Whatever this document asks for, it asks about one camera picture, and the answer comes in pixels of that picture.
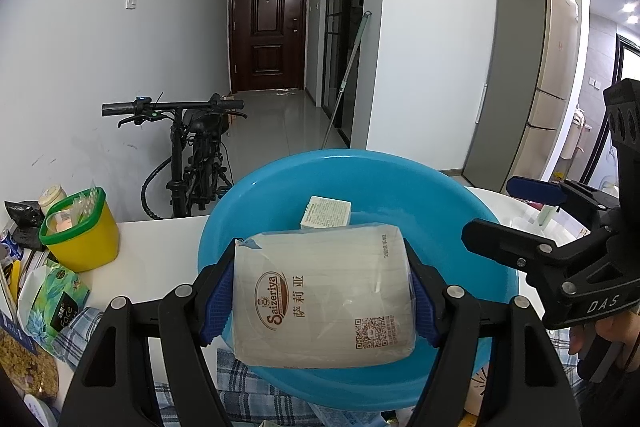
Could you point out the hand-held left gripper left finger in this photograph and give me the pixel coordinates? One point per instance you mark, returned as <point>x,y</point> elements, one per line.
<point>217,312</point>

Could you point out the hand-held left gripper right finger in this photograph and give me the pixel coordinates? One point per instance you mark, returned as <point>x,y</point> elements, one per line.
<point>425,312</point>

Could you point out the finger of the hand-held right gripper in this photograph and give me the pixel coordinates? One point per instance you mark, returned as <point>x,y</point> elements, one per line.
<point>535,188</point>
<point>500,239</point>

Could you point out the pale green tube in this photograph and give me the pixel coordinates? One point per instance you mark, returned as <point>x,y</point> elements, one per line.
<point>546,216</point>

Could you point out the blue plastic basin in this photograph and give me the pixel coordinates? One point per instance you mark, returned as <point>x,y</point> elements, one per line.
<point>260,207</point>

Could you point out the small cream cardboard box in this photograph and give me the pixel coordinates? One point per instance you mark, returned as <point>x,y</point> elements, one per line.
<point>327,213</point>

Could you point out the person's right hand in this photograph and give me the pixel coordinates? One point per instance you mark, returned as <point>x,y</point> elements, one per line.
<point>612,337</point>

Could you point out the blue plaid cloth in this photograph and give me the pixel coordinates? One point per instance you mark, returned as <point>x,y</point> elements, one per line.
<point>240,387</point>

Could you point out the beige grey refrigerator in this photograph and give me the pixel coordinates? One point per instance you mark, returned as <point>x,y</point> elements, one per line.
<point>525,82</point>

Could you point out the yellow container with green rim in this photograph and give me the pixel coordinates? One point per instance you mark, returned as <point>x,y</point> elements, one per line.
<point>82,237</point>

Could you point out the green patterned packet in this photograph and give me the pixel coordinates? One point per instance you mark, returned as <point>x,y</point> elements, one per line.
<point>52,302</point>

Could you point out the black bicycle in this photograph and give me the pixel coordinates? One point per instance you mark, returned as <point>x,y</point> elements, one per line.
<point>195,147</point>

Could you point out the clear cereal bag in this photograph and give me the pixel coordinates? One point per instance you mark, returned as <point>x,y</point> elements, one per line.
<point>27,367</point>

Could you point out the cream lidded jar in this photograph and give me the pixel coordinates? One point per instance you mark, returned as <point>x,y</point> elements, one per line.
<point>51,197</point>

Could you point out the white jar with blue label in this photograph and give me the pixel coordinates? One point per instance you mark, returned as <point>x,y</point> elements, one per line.
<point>40,412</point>

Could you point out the black packet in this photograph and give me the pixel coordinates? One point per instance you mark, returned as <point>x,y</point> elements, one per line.
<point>22,219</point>

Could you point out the black framed glass door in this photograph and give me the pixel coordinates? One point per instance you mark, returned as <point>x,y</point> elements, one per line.
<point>345,32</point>

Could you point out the dark brown door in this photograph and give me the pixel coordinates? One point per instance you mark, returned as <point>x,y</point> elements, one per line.
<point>268,27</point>

